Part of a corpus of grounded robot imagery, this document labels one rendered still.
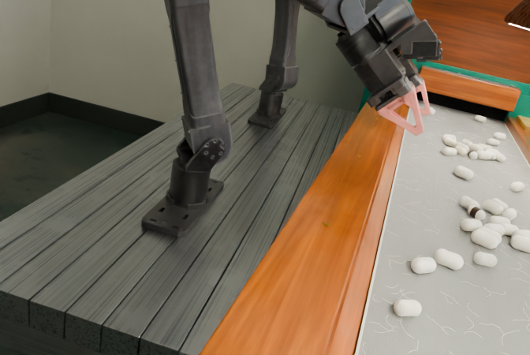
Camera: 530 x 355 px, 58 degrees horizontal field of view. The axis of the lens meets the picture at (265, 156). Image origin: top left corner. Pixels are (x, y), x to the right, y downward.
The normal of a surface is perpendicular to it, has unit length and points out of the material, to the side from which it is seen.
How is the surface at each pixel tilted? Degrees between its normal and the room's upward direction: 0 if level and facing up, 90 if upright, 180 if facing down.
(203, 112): 77
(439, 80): 90
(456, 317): 0
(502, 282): 0
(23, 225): 0
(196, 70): 91
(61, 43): 90
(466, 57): 90
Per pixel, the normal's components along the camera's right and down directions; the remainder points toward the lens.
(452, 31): -0.32, 0.30
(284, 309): 0.18, -0.91
